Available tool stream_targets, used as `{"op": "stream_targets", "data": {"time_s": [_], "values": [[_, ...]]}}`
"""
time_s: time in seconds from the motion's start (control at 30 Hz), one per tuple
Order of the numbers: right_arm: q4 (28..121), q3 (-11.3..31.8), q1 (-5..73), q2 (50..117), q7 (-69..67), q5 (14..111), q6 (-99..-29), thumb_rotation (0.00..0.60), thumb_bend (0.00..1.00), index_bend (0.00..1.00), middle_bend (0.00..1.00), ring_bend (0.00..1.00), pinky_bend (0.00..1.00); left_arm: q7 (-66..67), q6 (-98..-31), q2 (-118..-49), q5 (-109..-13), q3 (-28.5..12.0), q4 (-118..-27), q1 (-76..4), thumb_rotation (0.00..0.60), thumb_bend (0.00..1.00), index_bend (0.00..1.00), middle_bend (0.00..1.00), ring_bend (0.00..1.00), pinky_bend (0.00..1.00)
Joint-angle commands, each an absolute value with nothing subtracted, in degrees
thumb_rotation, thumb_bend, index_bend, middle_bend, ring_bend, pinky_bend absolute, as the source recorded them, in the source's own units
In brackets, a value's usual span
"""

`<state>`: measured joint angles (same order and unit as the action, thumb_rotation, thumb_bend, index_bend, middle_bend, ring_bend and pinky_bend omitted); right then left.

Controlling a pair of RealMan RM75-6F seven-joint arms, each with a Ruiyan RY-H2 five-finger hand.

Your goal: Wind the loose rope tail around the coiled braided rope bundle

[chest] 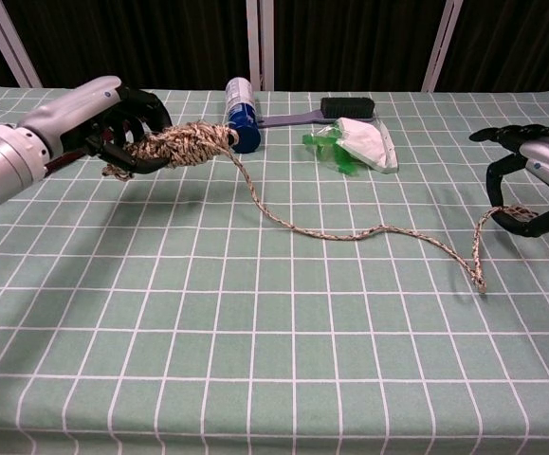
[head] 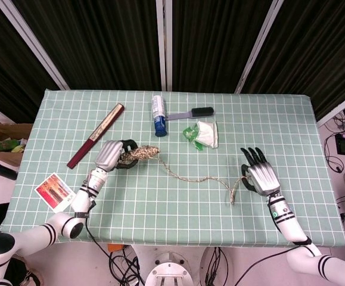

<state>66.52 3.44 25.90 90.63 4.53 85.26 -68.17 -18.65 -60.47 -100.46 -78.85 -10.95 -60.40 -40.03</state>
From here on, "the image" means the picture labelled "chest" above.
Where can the green checked tablecloth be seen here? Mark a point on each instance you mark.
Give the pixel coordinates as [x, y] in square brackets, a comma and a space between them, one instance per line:
[274, 332]

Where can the blue white spray can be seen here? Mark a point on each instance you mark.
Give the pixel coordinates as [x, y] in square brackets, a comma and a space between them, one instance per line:
[243, 125]

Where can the black pleated curtain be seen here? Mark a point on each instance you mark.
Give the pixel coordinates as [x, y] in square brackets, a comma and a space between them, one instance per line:
[350, 42]

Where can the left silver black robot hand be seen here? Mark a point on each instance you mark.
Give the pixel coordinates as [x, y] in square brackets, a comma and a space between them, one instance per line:
[72, 109]

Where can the white metal frame post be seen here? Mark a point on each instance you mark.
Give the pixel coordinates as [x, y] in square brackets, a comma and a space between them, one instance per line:
[261, 42]
[440, 47]
[15, 52]

